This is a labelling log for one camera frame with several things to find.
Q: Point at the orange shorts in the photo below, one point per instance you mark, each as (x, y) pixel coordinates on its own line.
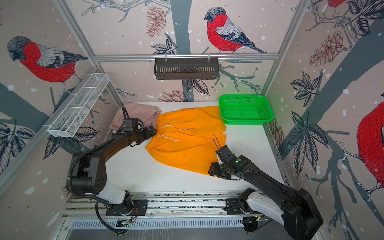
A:
(187, 139)

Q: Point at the pink shorts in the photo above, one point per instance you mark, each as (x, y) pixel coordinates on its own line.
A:
(146, 113)

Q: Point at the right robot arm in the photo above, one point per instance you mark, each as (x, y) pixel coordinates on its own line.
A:
(295, 210)

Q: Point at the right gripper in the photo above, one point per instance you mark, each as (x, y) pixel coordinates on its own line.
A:
(213, 168)

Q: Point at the black wall shelf basket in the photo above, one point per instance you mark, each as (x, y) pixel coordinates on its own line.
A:
(186, 69)

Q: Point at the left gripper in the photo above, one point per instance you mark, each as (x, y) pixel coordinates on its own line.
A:
(147, 134)

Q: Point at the green plastic basket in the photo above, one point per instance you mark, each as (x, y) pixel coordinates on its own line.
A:
(243, 109)

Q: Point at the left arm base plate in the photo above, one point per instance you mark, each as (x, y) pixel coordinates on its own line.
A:
(130, 208)

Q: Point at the aluminium mounting rail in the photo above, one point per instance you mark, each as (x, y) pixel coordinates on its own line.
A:
(178, 204)

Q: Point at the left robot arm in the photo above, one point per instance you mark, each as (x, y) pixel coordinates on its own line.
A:
(87, 175)

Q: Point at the white wire wall basket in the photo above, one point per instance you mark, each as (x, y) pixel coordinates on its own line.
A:
(81, 102)

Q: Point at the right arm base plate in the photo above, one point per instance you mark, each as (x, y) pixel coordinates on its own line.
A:
(239, 207)

